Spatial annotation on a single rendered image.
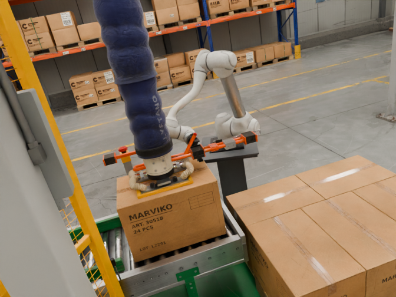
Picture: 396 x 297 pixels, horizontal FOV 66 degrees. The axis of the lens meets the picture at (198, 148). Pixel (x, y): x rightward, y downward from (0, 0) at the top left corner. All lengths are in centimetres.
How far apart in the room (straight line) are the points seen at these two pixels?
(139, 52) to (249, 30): 955
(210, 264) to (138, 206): 57
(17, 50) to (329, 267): 173
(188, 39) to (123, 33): 882
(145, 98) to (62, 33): 729
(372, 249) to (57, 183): 162
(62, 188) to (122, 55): 89
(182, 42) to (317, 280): 924
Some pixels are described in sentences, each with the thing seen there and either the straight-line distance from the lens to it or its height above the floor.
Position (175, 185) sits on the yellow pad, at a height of 97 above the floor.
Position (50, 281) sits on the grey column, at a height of 134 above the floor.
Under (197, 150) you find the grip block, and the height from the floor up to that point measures 110.
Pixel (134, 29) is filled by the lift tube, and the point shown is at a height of 184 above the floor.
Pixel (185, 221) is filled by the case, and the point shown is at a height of 73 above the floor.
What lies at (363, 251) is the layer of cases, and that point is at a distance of 195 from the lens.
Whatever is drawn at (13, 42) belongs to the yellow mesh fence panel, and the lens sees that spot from 133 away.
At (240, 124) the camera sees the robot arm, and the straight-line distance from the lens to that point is 246.
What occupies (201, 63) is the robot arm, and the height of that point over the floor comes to 153.
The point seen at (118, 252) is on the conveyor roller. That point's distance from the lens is 217.
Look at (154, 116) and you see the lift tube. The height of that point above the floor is 139.
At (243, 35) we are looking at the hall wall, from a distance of 1099.
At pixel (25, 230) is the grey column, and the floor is 150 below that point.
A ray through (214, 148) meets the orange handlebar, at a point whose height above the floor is 108.
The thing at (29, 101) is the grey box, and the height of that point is 175.
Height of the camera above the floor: 187
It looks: 24 degrees down
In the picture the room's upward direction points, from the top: 11 degrees counter-clockwise
